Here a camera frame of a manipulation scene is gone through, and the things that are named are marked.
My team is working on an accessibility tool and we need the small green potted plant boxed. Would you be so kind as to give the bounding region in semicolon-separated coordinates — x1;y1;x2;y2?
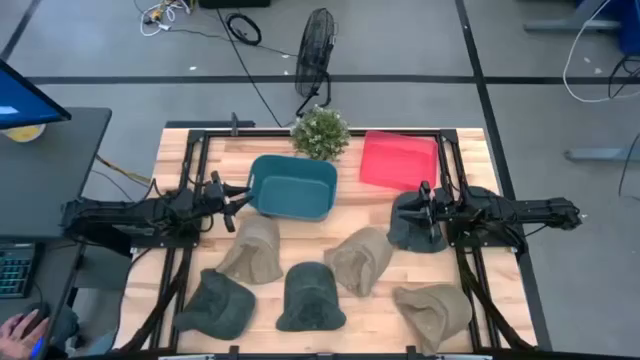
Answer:
289;104;352;163

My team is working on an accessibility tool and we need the blue cabinet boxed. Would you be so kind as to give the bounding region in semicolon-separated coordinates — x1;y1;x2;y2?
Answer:
574;0;640;57

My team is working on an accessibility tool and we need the red plastic bin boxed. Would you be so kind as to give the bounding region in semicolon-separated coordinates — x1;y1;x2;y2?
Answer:
358;130;441;193

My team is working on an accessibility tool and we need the black backlit keyboard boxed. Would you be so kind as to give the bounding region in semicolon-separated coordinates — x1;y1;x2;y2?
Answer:
0;243;37;301

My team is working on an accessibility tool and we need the yellow round object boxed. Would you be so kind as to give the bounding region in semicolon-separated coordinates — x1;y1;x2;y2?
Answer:
1;123;48;144

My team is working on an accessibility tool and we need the yellow cable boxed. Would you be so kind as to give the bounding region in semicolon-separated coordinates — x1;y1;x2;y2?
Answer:
94;153;153;185

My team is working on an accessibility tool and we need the white cable bundle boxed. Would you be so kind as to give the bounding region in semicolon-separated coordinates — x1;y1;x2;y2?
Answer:
133;0;192;38

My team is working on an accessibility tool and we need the black aluminium table frame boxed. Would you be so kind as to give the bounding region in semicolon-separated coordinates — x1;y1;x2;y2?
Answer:
112;127;539;360

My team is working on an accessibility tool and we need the dark green fabric hat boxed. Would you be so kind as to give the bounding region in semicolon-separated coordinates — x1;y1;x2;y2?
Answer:
275;260;348;333
171;267;258;342
385;191;450;255

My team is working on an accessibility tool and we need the long black floor cable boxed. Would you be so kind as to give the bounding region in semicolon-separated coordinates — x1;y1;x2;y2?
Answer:
215;7;299;129

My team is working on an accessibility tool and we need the black office desk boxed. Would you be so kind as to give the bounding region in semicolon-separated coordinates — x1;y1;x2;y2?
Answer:
0;106;113;242

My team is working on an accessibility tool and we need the black computer mouse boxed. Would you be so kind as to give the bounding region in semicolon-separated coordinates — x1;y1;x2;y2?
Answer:
18;301;52;332

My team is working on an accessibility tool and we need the coiled black cable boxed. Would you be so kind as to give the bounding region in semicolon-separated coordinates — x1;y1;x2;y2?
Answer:
225;11;263;48

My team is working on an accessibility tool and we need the grey desk foot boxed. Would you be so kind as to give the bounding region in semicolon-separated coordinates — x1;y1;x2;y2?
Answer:
564;146;640;163
523;18;622;35

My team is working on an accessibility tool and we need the tan fabric hat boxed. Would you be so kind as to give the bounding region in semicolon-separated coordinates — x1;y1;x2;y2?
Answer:
215;214;285;286
391;283;474;356
323;226;395;299

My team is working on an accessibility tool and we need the black floor fan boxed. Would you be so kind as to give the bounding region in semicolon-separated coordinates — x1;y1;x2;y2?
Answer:
293;6;338;119

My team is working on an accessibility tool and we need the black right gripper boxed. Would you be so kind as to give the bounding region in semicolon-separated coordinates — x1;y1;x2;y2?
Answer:
397;180;454;229

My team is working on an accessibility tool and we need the blue computer monitor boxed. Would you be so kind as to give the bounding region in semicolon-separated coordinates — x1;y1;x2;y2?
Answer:
0;58;73;132

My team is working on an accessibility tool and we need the white looped floor cable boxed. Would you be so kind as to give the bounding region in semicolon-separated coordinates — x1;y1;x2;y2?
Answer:
561;0;640;105

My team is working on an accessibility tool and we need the teal plastic bin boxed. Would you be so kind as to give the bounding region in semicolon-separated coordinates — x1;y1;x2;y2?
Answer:
246;153;339;223

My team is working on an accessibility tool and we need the person's hand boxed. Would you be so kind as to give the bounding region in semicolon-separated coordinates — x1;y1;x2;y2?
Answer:
0;308;51;360

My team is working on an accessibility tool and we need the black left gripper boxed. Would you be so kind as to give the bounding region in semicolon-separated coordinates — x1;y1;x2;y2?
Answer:
199;170;255;234

